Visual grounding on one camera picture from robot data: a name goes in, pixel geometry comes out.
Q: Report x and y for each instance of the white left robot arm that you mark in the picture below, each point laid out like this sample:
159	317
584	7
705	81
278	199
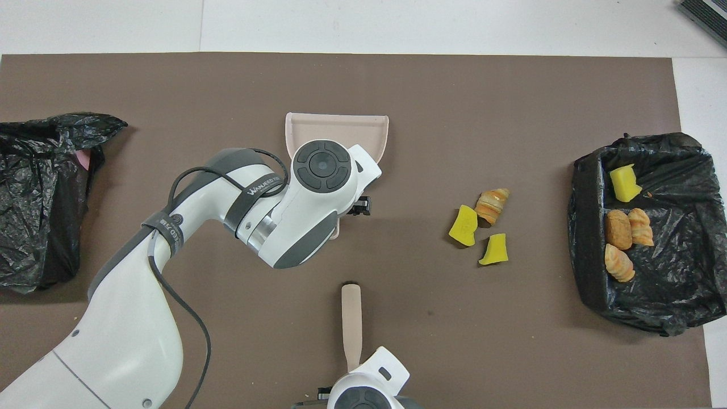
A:
113	341

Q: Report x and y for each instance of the small yellow sponge chunk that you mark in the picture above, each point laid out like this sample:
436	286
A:
494	250

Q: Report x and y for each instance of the brown oval bread roll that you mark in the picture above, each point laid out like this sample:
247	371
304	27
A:
618	229

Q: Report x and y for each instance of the beige brush black bristles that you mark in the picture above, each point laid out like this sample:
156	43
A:
351	324

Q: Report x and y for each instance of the dark grey ribbed object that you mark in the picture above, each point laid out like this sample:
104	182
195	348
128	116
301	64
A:
710	17

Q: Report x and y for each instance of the cut croissant piece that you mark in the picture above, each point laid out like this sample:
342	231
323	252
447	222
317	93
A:
640	226

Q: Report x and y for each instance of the pink plastic bin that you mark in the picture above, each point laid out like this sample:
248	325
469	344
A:
84	160

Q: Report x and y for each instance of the notched yellow sponge piece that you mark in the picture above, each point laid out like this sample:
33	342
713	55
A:
464	225

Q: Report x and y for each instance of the brown table mat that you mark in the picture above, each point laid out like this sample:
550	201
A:
454	85

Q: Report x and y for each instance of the crumpled black trash bag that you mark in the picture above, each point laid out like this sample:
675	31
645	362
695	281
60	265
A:
34	199

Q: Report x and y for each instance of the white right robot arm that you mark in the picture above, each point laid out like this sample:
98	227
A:
369	369

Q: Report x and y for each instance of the beige plastic dustpan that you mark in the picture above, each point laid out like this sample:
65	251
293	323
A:
341	128

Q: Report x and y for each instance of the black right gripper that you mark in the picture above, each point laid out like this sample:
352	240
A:
325	393

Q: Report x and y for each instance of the pale flaky bread piece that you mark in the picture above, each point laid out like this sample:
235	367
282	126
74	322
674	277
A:
619	262

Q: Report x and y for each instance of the rectangular yellow sponge piece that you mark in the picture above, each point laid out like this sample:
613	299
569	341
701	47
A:
625	183

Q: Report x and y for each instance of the black bag lined trash bin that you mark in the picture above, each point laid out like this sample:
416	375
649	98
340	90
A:
681	284

